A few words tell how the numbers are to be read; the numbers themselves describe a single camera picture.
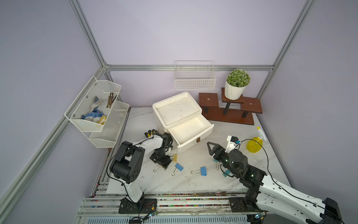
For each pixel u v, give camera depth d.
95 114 0.71
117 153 0.50
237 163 0.54
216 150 0.65
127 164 0.48
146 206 0.73
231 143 0.66
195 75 0.94
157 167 0.87
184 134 0.84
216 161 0.66
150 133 1.04
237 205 0.73
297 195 0.46
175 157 0.90
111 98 0.81
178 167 0.88
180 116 0.84
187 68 0.95
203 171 0.86
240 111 1.08
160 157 0.80
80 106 0.69
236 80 0.84
